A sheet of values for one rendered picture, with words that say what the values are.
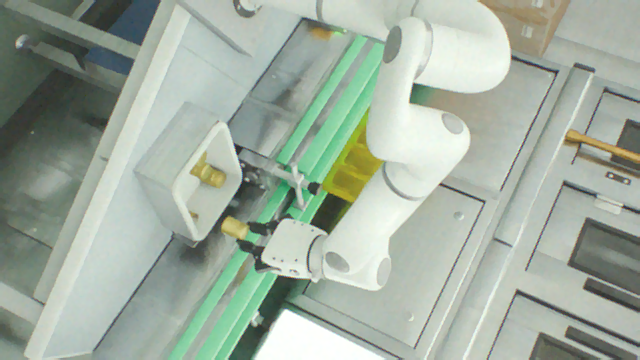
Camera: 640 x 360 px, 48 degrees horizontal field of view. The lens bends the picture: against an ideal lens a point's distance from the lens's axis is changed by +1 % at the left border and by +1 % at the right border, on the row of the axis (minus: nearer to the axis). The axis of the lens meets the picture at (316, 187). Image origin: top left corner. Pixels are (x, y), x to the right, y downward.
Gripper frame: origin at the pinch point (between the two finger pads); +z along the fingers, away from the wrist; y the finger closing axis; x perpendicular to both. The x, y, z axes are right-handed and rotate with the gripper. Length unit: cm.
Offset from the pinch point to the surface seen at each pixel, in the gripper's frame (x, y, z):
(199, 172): 10.4, 5.6, 11.2
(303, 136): -1.5, 27.1, 3.1
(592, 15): -312, 426, 55
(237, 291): -11.8, -6.9, 5.2
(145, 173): 20.9, -3.4, 11.8
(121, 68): 12, 28, 49
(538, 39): -252, 330, 65
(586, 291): -50, 32, -52
